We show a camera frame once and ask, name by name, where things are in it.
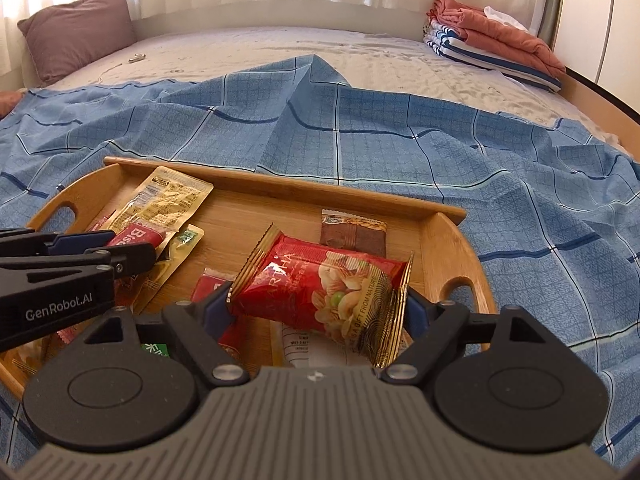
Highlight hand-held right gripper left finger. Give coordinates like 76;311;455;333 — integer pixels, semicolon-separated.
82;287;251;387

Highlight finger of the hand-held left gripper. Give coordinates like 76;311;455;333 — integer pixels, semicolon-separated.
0;242;158;281
0;227;117;259

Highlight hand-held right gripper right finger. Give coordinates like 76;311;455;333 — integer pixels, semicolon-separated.
375;287;556;386

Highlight red biscuit packet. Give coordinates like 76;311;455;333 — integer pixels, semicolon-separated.
105;224;171;281

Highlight green and yellow snack packet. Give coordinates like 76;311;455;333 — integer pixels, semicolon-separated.
131;224;206;313

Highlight yellow foil snack packet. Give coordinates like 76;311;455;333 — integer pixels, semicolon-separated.
106;166;214;241

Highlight green pea snack packet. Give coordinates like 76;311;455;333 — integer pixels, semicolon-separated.
139;341;174;359

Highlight white bread packet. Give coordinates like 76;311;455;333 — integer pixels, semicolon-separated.
271;320;373;370

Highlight red nut packet gold edges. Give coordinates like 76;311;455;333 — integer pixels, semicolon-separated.
226;224;416;370

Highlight brown peanut packet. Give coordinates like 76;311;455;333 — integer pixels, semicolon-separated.
320;208;389;259

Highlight wooden tray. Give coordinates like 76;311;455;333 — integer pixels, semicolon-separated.
0;156;499;402

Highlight dark pink cloth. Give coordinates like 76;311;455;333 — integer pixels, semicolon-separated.
0;89;28;120

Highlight blue checked bedsheet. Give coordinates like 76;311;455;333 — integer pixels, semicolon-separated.
0;54;640;461

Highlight purple pillow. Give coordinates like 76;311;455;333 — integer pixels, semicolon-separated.
17;0;138;86

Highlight cream patterned mattress sheet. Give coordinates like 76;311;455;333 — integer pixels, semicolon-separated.
42;27;631;156

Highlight folded blue striped blanket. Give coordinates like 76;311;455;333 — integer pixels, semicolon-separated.
422;20;563;93

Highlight folded orange and striped blankets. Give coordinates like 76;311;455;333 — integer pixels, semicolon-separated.
429;0;567;77

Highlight white folded cloth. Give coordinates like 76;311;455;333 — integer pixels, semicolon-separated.
482;6;528;28

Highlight grey-green curtain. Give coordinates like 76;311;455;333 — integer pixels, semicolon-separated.
542;0;568;51

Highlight white wardrobe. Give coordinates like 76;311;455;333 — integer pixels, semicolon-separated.
552;0;640;111

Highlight wooden bed frame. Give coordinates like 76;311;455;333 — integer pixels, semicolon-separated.
560;67;640;161

